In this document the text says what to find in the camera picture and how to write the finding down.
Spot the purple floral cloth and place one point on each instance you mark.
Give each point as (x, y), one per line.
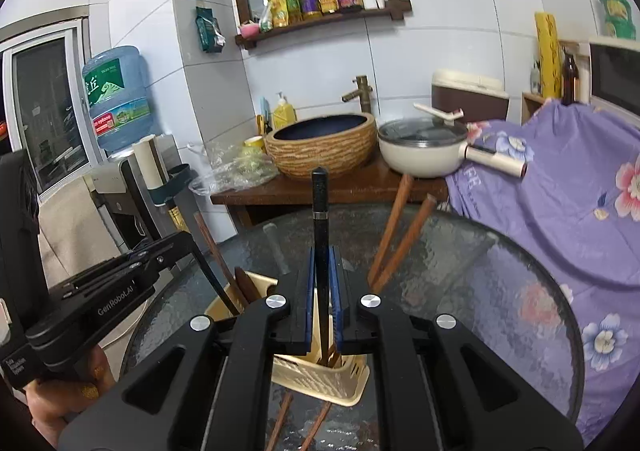
(550, 171)

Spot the yellow oil bottle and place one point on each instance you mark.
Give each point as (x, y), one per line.
(292, 1)

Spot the green hanging packet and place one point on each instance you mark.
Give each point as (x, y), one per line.
(209, 28)

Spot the yellow cup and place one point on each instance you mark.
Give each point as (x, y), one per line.
(254, 145)

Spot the wooden washstand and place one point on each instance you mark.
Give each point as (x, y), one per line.
(350, 188)

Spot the brown glass bottle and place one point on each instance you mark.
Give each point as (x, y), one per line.
(570, 78)

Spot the glass pan lid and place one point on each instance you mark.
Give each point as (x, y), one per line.
(422, 129)

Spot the pink small container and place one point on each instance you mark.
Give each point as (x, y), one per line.
(248, 29)

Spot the water dispenser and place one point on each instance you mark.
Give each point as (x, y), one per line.
(120, 201)

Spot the black chopstick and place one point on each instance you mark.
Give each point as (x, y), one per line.
(320, 221)
(215, 276)

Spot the brown white rice cooker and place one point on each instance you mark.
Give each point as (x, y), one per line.
(470, 98)

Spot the blue water jug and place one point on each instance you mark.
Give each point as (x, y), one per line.
(117, 96)

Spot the yellow wrap roll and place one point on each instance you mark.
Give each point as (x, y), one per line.
(547, 56)

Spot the teal cup holder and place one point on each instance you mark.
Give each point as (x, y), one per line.
(172, 186)

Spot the glass sliding door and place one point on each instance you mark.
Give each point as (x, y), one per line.
(45, 111)

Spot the woven pattern basin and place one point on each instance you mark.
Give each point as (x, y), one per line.
(320, 151)

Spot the white paper cup tube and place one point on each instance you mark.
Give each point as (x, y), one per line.
(150, 158)

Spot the cream frying pan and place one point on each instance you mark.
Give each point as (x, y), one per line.
(420, 158)

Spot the clear plastic bag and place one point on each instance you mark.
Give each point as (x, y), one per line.
(230, 171)

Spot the white microwave oven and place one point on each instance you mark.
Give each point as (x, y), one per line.
(615, 76)

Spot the wooden chopstick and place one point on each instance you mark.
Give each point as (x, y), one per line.
(316, 426)
(210, 238)
(279, 423)
(410, 236)
(395, 221)

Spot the yellow detergent bottle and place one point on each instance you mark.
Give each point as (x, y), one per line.
(284, 113)

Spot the small orange bottle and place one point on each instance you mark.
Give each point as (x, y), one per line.
(260, 125)

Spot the wooden storage box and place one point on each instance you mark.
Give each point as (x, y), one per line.
(530, 106)

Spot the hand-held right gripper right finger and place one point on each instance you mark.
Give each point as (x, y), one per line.
(336, 316)

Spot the pale seasoning packet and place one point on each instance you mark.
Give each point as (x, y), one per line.
(265, 16)

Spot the yellow plastic utensil basket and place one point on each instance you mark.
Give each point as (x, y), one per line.
(345, 388)

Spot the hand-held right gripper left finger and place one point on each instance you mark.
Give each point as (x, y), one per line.
(310, 311)

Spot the person's left hand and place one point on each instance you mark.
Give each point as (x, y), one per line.
(75, 391)

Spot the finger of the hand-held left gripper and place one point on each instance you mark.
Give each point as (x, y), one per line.
(115, 276)
(165, 245)

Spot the yellow green seasoning packet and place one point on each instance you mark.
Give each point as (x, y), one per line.
(279, 6)

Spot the brass faucet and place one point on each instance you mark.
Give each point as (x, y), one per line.
(362, 93)

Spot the small clear bottle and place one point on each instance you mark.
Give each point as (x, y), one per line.
(535, 78)

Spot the blue toothbrush pack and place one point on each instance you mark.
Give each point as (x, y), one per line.
(265, 113)

